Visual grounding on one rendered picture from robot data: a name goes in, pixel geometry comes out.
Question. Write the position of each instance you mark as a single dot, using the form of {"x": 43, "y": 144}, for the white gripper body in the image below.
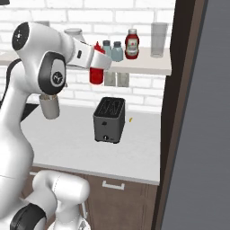
{"x": 101, "y": 61}

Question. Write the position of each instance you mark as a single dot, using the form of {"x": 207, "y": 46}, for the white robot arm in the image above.
{"x": 18, "y": 140}

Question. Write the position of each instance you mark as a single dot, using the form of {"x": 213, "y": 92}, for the blue-grey shaker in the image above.
{"x": 107, "y": 48}
{"x": 117, "y": 52}

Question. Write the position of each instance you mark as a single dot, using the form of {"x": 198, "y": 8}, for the red squeeze condiment bottle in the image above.
{"x": 96, "y": 76}

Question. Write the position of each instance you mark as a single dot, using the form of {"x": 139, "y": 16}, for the red ketchup bottle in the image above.
{"x": 132, "y": 45}

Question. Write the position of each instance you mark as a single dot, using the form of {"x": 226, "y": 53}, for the silver shaker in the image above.
{"x": 50, "y": 107}

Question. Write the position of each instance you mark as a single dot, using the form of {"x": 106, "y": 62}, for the grey cabinet door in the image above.
{"x": 197, "y": 134}

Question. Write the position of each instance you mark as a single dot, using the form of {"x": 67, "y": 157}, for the pale open shelf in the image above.
{"x": 143, "y": 64}

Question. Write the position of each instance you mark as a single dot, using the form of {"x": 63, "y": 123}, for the tall clear glass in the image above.
{"x": 159, "y": 39}

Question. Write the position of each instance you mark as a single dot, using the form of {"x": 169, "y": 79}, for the dark grey toaster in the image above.
{"x": 108, "y": 125}

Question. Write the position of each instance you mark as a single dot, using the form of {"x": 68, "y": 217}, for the small yellow crumb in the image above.
{"x": 130, "y": 119}

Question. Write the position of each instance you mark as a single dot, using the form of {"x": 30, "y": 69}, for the black hob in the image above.
{"x": 30, "y": 111}

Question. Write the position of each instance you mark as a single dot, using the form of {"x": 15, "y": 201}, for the brown drawer front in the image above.
{"x": 125, "y": 206}

